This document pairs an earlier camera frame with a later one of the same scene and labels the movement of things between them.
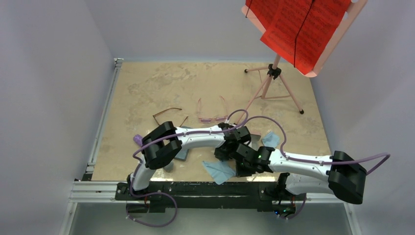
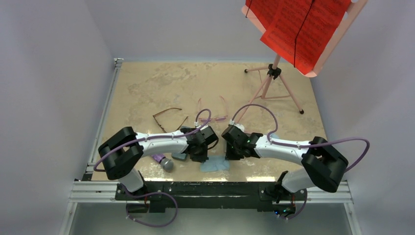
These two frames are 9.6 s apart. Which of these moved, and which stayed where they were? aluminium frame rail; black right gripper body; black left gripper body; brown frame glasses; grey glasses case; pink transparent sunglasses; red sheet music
Moved: black left gripper body; black right gripper body
Stayed: pink transparent sunglasses; brown frame glasses; grey glasses case; aluminium frame rail; red sheet music
